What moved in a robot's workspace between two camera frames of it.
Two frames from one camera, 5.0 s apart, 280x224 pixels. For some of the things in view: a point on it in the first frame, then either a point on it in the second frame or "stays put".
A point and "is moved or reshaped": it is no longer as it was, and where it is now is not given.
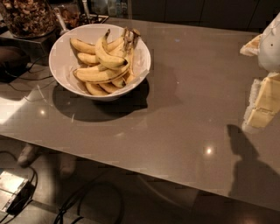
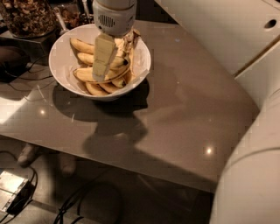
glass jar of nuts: [29, 18] stays put
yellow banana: [108, 59] is moved or reshaped
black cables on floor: [80, 205] stays put
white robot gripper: [270, 48] -> [115, 19]
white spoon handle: [59, 16] stays put
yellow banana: [95, 89] stays put
